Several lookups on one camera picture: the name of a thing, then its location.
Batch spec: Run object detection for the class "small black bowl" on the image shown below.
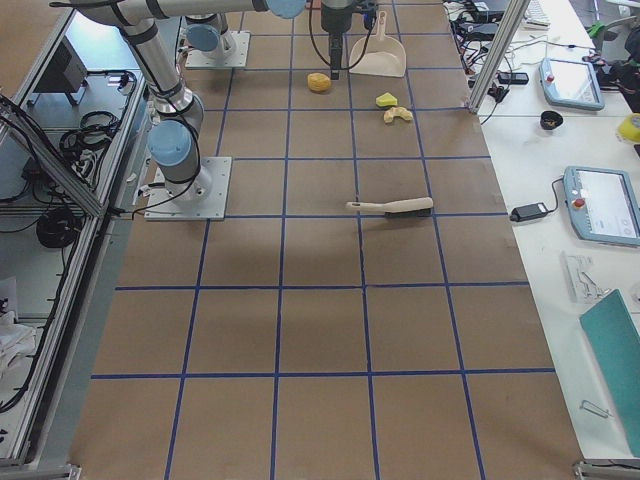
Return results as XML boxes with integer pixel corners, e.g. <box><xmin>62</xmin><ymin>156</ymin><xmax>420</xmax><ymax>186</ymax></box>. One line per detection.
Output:
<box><xmin>539</xmin><ymin>110</ymin><xmax>564</xmax><ymax>131</ymax></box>

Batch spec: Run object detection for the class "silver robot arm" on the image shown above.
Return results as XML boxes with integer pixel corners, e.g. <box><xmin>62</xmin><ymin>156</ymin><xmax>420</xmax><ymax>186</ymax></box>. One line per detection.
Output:
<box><xmin>49</xmin><ymin>1</ymin><xmax>306</xmax><ymax>206</ymax></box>
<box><xmin>185</xmin><ymin>13</ymin><xmax>236</xmax><ymax>59</ymax></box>

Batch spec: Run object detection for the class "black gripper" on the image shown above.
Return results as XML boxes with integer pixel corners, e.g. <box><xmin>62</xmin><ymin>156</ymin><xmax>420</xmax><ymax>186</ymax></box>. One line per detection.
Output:
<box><xmin>321</xmin><ymin>0</ymin><xmax>355</xmax><ymax>80</ymax></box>

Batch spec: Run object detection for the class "teal folder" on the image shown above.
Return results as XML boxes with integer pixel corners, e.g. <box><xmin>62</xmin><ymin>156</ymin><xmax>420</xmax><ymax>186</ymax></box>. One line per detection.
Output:
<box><xmin>580</xmin><ymin>290</ymin><xmax>639</xmax><ymax>457</ymax></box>

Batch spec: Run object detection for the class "beige hand brush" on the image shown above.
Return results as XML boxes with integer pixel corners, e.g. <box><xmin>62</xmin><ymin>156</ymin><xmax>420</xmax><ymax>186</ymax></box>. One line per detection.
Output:
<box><xmin>345</xmin><ymin>197</ymin><xmax>434</xmax><ymax>218</ymax></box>

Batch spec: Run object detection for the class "black power adapter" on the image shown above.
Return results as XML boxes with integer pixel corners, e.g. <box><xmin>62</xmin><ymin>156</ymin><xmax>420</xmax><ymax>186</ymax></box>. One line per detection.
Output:
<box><xmin>509</xmin><ymin>202</ymin><xmax>550</xmax><ymax>223</ymax></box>

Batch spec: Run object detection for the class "white crumpled cloth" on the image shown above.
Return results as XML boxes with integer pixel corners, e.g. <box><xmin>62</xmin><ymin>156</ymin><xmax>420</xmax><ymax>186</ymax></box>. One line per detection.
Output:
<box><xmin>0</xmin><ymin>277</ymin><xmax>39</xmax><ymax>381</ymax></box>

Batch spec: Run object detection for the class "blue teach pendant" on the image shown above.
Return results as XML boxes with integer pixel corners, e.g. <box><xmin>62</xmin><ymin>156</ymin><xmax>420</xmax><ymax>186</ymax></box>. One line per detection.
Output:
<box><xmin>539</xmin><ymin>57</ymin><xmax>605</xmax><ymax>111</ymax></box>
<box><xmin>563</xmin><ymin>166</ymin><xmax>639</xmax><ymax>247</ymax></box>

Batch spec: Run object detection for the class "aluminium frame post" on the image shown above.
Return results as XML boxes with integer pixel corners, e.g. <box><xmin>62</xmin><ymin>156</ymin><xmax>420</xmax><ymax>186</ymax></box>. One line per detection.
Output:
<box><xmin>467</xmin><ymin>0</ymin><xmax>529</xmax><ymax>114</ymax></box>

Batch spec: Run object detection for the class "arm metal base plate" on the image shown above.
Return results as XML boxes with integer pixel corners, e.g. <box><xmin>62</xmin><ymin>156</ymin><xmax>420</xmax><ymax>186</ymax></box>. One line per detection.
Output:
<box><xmin>144</xmin><ymin>157</ymin><xmax>232</xmax><ymax>221</ymax></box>
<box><xmin>186</xmin><ymin>29</ymin><xmax>251</xmax><ymax>70</ymax></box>

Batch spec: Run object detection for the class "near blue teach pendant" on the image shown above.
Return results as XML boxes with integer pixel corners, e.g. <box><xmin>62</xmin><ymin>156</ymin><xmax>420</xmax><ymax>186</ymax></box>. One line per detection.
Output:
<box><xmin>563</xmin><ymin>166</ymin><xmax>639</xmax><ymax>247</ymax></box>

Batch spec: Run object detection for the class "yellow green sponge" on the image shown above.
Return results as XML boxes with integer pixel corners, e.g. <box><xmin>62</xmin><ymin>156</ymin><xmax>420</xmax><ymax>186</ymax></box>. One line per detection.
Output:
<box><xmin>375</xmin><ymin>92</ymin><xmax>398</xmax><ymax>108</ymax></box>

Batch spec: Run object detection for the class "far blue teach pendant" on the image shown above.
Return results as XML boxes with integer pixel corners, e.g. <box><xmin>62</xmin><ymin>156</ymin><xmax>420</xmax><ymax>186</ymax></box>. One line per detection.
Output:
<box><xmin>539</xmin><ymin>57</ymin><xmax>605</xmax><ymax>111</ymax></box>

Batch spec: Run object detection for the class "beige croissant toy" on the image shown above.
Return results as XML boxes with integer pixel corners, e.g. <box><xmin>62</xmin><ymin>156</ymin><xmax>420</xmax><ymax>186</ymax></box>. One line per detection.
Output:
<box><xmin>383</xmin><ymin>106</ymin><xmax>414</xmax><ymax>125</ymax></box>

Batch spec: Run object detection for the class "orange-yellow potato toy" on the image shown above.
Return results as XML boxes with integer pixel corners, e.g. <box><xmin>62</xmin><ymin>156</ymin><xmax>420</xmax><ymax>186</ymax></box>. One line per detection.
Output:
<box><xmin>307</xmin><ymin>72</ymin><xmax>332</xmax><ymax>94</ymax></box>

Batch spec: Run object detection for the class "beige plastic dustpan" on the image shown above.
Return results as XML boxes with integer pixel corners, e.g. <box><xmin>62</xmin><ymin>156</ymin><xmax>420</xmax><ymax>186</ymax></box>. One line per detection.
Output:
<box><xmin>349</xmin><ymin>9</ymin><xmax>407</xmax><ymax>78</ymax></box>

